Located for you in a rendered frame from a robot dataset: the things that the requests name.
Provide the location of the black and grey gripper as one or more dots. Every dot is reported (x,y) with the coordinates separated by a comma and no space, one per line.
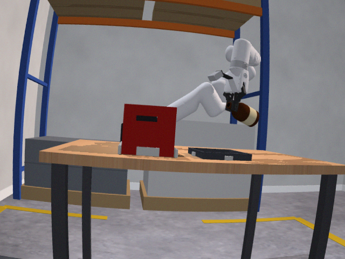
(238,85)

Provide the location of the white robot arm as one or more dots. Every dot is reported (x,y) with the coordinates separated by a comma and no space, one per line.
(241,54)

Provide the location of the brown bottle with cream base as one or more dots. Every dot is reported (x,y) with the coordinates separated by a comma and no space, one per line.
(245,114)

